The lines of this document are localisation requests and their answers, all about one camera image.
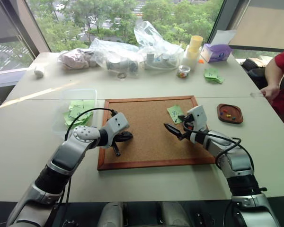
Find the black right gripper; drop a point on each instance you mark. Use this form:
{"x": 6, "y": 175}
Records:
{"x": 188, "y": 125}

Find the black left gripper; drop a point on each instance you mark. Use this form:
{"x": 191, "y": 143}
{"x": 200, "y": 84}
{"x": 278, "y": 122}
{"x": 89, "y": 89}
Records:
{"x": 120, "y": 137}

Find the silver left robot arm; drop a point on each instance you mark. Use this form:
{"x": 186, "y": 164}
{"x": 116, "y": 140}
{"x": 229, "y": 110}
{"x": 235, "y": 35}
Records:
{"x": 66, "y": 156}

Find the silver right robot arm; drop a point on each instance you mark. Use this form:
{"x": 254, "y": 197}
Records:
{"x": 236, "y": 163}

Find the person's bare forearm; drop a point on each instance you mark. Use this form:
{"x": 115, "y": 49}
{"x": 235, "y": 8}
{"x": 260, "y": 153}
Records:
{"x": 274, "y": 71}

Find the green note with writing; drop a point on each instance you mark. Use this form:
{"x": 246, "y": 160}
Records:
{"x": 174, "y": 111}

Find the small clear jar of pushpins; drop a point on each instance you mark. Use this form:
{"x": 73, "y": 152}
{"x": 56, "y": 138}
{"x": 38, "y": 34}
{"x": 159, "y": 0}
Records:
{"x": 183, "y": 72}

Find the brown wooden tray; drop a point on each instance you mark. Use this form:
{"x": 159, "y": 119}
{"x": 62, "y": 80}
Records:
{"x": 229, "y": 113}

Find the clear plastic box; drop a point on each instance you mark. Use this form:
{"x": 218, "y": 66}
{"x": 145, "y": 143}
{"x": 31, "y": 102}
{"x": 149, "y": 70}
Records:
{"x": 61, "y": 123}

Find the purple tissue box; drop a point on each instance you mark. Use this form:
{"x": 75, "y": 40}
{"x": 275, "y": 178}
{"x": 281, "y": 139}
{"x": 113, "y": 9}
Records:
{"x": 215, "y": 54}

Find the person's right hand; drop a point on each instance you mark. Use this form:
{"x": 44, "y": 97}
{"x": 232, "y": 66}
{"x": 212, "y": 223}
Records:
{"x": 271, "y": 91}

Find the wood framed cork board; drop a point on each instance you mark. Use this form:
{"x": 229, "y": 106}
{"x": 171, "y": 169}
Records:
{"x": 146, "y": 132}

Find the white plastic cup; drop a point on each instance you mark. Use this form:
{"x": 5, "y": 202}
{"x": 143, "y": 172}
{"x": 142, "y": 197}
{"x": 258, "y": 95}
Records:
{"x": 189, "y": 63}

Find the clear tape roll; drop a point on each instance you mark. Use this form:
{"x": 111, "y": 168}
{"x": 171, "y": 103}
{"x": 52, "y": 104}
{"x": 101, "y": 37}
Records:
{"x": 121, "y": 75}

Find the cream plastic cup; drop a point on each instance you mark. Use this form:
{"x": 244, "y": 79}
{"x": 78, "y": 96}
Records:
{"x": 196, "y": 42}
{"x": 193, "y": 54}

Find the clear tape strip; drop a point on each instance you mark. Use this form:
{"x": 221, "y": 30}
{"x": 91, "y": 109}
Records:
{"x": 256, "y": 94}

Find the clear bag with grey items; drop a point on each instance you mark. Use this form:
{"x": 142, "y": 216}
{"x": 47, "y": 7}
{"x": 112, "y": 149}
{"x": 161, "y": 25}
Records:
{"x": 118, "y": 55}

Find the clear bag with power strip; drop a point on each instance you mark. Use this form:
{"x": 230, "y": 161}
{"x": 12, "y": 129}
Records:
{"x": 151, "y": 40}

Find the black bag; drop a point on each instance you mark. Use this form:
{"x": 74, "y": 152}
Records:
{"x": 253, "y": 68}

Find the clear bag with pinkish cloth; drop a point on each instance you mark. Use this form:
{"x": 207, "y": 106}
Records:
{"x": 74, "y": 59}

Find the small white roll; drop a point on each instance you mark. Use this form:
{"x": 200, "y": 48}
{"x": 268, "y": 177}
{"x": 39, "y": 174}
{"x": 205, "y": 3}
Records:
{"x": 39, "y": 71}

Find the beige roller blind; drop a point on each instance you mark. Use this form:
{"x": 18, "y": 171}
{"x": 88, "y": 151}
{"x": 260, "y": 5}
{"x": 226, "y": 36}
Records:
{"x": 260, "y": 26}

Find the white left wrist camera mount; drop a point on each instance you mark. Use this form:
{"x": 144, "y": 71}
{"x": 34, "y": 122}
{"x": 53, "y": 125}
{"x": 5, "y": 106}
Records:
{"x": 117, "y": 123}

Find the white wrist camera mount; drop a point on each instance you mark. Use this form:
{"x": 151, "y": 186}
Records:
{"x": 117, "y": 123}
{"x": 199, "y": 116}

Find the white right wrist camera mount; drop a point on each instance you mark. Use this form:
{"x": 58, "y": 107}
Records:
{"x": 199, "y": 116}

